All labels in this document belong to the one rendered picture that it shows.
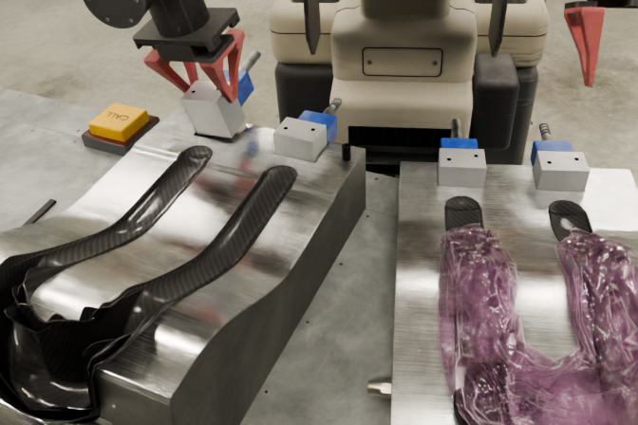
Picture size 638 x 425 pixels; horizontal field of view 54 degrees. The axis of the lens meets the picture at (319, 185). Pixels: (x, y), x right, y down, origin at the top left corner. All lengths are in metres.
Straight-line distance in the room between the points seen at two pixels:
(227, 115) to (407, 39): 0.35
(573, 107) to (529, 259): 1.99
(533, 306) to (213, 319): 0.26
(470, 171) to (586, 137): 1.72
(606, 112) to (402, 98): 1.66
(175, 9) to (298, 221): 0.25
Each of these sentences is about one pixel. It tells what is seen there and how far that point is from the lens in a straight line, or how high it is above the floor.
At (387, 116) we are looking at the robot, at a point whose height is 0.77.
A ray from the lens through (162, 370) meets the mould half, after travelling 0.47.
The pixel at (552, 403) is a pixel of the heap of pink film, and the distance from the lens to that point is 0.50.
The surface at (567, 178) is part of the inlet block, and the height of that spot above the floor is 0.87.
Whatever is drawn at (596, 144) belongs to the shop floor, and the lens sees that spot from 2.38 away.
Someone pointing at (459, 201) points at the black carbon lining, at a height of 0.85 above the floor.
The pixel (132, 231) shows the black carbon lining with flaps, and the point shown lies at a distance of 0.67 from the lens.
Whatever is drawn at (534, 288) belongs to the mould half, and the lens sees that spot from 0.57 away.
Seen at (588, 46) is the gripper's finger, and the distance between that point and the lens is 0.64.
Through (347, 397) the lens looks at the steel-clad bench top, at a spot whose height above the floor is 0.80.
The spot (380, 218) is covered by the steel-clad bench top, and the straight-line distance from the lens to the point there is 0.76.
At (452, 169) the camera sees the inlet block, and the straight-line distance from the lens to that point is 0.71.
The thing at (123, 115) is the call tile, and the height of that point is 0.84.
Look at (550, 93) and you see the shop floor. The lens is 2.64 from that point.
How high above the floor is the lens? 1.31
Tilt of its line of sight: 39 degrees down
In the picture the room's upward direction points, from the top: 4 degrees counter-clockwise
